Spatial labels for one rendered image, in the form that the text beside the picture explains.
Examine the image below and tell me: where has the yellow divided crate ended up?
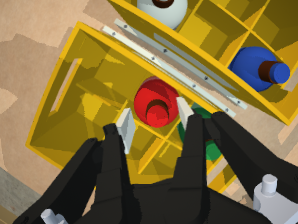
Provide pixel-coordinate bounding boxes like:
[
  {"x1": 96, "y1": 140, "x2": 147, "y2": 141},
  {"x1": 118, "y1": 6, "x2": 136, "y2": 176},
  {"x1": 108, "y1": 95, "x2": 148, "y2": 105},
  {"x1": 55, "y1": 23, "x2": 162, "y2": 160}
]
[
  {"x1": 25, "y1": 21, "x2": 222, "y2": 184},
  {"x1": 107, "y1": 0, "x2": 298, "y2": 126}
]

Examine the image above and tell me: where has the white bottle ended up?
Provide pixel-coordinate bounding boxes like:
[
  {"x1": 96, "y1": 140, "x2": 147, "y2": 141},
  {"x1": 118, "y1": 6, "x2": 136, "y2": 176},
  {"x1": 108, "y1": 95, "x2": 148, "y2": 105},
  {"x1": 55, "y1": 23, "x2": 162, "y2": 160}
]
[{"x1": 137, "y1": 0, "x2": 188, "y2": 31}]

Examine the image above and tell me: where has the red bottle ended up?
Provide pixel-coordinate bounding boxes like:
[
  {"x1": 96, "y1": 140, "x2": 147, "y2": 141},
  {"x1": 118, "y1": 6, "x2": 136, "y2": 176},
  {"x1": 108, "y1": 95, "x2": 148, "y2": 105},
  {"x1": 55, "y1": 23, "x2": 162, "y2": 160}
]
[{"x1": 134, "y1": 76, "x2": 179, "y2": 128}]

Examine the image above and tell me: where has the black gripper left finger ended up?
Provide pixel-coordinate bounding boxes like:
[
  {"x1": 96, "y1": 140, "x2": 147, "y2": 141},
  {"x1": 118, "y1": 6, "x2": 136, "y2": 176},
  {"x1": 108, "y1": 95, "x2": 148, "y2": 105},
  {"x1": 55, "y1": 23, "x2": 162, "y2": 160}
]
[{"x1": 12, "y1": 108, "x2": 136, "y2": 224}]

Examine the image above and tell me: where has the blue bottle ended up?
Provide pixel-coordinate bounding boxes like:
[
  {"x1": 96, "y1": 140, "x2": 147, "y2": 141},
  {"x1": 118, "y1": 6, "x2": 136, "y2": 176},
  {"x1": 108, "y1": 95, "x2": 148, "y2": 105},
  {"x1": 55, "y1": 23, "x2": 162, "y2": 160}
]
[{"x1": 227, "y1": 46, "x2": 290, "y2": 92}]

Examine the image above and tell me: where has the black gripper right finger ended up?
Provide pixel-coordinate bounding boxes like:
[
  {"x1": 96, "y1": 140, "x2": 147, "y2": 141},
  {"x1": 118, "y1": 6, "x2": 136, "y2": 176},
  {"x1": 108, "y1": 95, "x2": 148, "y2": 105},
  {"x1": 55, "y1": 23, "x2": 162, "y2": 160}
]
[{"x1": 163, "y1": 96, "x2": 298, "y2": 224}]

